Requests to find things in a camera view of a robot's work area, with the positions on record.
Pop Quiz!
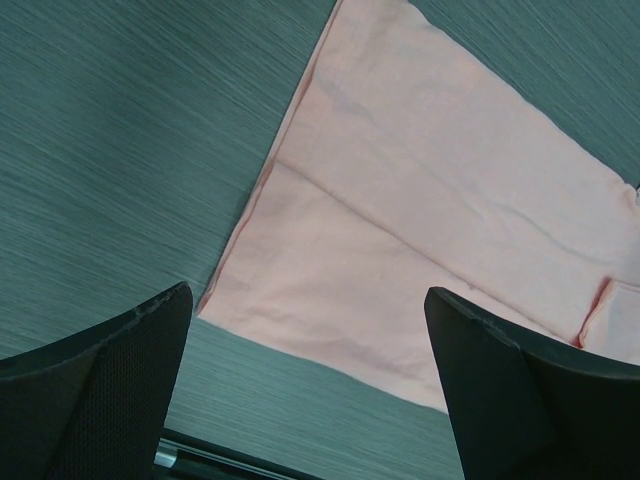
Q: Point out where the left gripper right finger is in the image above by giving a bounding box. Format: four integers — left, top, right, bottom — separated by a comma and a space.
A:
424, 287, 639, 480

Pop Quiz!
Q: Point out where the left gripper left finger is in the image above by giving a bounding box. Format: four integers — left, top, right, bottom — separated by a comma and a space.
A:
1, 282, 193, 479

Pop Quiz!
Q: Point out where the salmon pink t shirt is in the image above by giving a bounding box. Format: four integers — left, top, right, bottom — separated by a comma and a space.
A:
198, 1, 639, 410

